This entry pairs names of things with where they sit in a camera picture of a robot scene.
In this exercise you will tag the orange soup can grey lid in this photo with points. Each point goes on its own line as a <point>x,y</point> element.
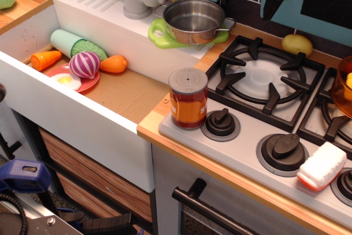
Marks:
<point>188,97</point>

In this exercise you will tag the stainless steel pot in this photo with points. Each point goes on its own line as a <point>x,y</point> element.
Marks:
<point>194,22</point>

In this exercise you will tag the black burner grate left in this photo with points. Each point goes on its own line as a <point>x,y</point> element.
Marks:
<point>263,82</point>

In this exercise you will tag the black burner grate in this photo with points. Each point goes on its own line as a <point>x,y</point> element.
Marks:
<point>318,124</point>
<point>263,82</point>

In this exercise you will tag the yellow toy potato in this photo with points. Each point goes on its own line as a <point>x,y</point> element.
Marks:
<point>295,43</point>

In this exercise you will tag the green plastic tray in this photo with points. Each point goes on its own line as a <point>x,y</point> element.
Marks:
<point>158,34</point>

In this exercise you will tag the grey stove top panel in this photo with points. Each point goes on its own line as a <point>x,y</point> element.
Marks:
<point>240,155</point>

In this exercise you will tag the orange transparent bowl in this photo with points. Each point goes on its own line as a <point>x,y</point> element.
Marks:
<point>341,88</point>

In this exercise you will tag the black stove knob left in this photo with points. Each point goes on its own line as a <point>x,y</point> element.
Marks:
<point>221,126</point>

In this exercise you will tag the black stove knob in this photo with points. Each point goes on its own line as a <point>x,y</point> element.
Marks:
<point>281,154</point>
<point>221,126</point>
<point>341,186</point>

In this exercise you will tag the orange toy carrot right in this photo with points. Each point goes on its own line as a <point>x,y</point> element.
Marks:
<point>114,64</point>

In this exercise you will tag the orange toy carrot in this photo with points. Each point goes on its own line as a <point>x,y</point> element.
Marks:
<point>43,60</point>
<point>114,64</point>

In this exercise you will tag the black burner grate right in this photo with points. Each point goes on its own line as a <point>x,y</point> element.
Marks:
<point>318,124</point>

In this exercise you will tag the black stove knob middle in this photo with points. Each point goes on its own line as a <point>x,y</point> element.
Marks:
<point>281,154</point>

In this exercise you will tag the green toy lettuce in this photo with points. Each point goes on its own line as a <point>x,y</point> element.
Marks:
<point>87,46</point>

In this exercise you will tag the purple striped toy onion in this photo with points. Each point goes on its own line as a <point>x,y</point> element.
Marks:
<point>85,64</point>

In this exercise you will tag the white and red toy food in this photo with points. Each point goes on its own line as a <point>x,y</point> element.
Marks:
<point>318,171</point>

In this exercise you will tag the red plate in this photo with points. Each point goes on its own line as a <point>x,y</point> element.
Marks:
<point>86,83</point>

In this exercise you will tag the white toy sink basin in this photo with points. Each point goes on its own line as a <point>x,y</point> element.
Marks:
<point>102,122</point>

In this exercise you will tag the mint green cup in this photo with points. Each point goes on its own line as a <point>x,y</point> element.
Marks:
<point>64,41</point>

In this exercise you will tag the toy fried egg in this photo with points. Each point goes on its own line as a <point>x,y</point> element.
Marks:
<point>68,80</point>

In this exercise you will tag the black stove knob right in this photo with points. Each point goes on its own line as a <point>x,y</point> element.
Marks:
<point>341,186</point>

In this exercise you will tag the orange toy carrot left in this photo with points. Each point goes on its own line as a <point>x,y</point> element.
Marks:
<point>43,60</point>

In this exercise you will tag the blue clamp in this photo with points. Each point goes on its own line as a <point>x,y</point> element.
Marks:
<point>25,176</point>

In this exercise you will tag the black oven door handle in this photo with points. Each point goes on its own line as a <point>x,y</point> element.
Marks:
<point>191,199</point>

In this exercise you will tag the black ribbed clamp handle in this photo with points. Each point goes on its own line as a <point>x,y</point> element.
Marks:
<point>121,224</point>

